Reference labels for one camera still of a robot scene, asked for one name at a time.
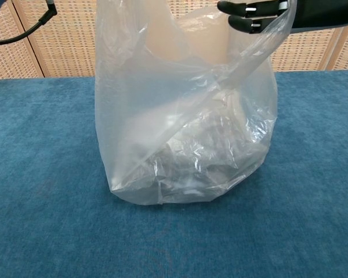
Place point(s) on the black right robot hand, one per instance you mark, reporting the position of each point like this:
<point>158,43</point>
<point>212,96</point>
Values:
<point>322,13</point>

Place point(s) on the translucent plastic shopping bag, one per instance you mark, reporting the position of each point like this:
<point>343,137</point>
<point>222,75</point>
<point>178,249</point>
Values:
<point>177,130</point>

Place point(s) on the woven bamboo folding screen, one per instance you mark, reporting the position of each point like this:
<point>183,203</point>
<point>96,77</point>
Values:
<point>69,43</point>

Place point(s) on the teal blue table cloth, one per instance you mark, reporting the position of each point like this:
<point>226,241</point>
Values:
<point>46,173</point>

